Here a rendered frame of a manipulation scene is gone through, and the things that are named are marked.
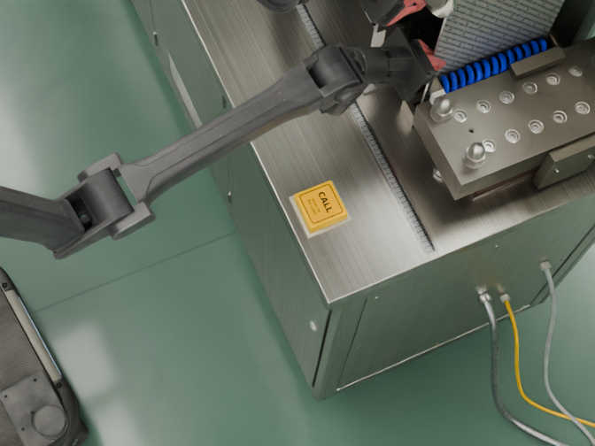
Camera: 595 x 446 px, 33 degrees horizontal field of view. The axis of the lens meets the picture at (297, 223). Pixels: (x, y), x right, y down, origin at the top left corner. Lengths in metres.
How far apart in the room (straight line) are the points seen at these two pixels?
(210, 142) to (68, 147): 1.40
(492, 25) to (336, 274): 0.48
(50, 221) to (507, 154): 0.75
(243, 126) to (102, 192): 0.22
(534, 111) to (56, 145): 1.51
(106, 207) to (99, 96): 1.46
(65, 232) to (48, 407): 0.88
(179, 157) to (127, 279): 1.23
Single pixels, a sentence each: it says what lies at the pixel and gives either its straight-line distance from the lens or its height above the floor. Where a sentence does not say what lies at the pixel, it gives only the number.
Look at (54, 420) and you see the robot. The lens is 2.26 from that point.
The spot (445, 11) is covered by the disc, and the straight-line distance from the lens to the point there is 1.56.
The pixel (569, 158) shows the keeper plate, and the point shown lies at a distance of 1.74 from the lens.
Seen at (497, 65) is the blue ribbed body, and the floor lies 1.04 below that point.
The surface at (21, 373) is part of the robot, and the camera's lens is 2.38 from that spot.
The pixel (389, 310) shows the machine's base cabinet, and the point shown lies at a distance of 1.93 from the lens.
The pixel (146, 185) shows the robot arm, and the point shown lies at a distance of 1.46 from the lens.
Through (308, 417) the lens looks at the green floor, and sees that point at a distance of 2.55.
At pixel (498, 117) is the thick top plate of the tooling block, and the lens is 1.72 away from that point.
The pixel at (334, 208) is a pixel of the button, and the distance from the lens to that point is 1.72.
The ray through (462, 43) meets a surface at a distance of 1.68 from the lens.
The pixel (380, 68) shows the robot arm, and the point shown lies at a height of 1.16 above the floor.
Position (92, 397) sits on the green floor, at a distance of 2.59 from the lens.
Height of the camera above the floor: 2.49
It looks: 67 degrees down
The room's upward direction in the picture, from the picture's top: 6 degrees clockwise
